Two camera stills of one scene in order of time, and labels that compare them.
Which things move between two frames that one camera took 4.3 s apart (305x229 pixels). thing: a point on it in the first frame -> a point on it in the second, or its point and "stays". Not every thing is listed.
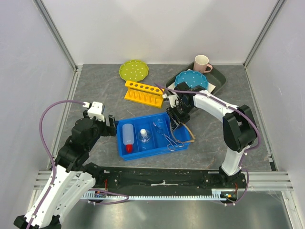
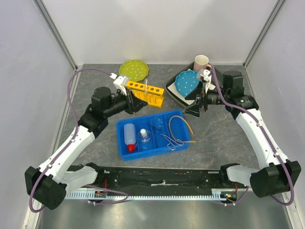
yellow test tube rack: x=144 y=94 stays
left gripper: x=108 y=130 -> x=137 y=103
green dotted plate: x=135 y=70 stays
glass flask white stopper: x=144 y=135 stays
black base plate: x=167 y=178 stays
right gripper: x=172 y=111 -> x=197 y=91
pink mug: x=200 y=64 stays
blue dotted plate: x=192 y=78 stays
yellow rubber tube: x=191 y=134 -> x=170 y=128
